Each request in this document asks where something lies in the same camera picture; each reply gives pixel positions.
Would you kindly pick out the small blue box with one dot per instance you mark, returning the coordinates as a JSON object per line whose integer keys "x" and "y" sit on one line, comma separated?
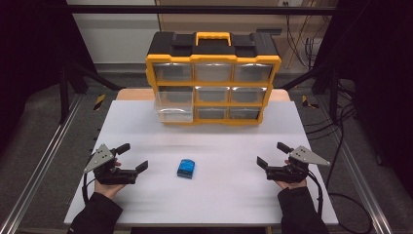
{"x": 186, "y": 168}

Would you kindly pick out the person's left hand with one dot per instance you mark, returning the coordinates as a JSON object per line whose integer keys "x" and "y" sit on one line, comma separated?
{"x": 109, "y": 190}

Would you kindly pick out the aluminium frame rail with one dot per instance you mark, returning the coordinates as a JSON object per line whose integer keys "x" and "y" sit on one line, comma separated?
{"x": 39, "y": 169}
{"x": 363, "y": 182}

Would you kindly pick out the dark curtain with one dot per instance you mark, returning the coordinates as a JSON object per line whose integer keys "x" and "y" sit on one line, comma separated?
{"x": 29, "y": 65}
{"x": 380, "y": 81}

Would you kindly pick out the black metal stand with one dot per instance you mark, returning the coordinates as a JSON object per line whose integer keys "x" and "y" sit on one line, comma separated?
{"x": 332, "y": 94}
{"x": 65, "y": 94}

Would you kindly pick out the person's right hand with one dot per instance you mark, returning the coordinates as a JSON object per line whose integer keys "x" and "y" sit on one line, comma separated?
{"x": 291, "y": 184}

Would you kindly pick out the black horizontal frame bar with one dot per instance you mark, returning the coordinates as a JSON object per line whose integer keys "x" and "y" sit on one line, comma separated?
{"x": 201, "y": 9}

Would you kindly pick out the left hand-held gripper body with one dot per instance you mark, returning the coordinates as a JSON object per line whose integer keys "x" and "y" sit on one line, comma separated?
{"x": 99, "y": 158}

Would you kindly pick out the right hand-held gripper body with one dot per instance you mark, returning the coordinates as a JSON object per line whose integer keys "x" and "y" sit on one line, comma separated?
{"x": 305, "y": 155}

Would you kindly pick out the black yellow hazard tape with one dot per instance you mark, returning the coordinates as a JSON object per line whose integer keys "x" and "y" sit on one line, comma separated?
{"x": 99, "y": 101}
{"x": 307, "y": 102}

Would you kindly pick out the clear plastic organizer drawer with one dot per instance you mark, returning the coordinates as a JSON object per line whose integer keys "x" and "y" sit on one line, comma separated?
{"x": 173, "y": 103}

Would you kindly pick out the set of small clear drawers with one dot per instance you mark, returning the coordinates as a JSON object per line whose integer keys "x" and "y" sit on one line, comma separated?
{"x": 212, "y": 72}

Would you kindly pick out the yellow black drawer organizer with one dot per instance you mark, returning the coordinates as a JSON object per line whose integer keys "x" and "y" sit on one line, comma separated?
{"x": 212, "y": 52}

